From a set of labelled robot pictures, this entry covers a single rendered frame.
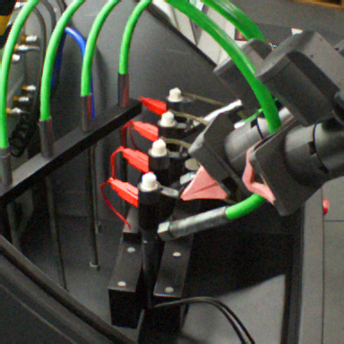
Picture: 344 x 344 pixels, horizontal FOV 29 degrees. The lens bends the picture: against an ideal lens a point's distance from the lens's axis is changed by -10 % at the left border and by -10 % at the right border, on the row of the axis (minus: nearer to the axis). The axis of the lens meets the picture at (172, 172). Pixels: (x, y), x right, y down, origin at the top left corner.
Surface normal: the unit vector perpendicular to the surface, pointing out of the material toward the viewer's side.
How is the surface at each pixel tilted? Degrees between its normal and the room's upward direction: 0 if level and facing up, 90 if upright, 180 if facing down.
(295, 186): 50
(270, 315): 0
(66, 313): 43
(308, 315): 0
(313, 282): 0
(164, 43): 90
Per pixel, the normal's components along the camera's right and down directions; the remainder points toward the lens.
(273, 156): 0.39, -0.18
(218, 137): 0.64, -0.46
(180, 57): -0.14, 0.53
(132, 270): 0.02, -0.84
